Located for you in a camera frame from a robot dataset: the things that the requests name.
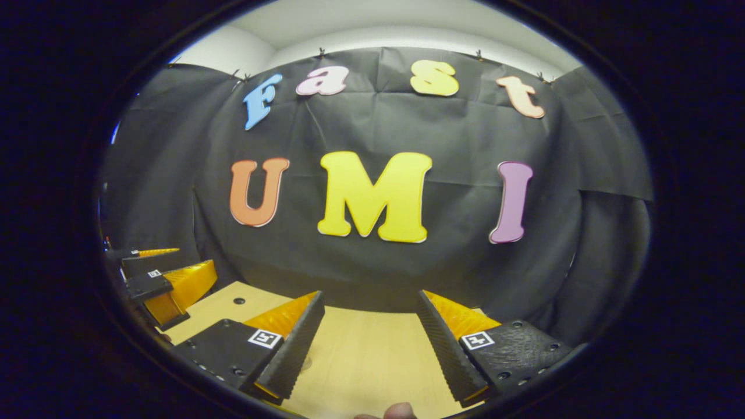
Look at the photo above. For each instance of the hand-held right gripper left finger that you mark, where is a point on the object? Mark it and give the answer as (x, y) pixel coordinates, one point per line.
(297, 346)

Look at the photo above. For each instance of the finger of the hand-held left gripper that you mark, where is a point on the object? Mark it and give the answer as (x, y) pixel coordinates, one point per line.
(148, 285)
(139, 265)

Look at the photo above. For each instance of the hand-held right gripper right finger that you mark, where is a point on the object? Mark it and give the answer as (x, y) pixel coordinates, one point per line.
(442, 349)

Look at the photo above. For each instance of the wooden desktop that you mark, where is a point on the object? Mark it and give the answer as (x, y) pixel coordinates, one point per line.
(361, 349)

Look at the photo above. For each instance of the black backdrop cloth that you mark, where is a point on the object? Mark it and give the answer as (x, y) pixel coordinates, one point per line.
(361, 267)

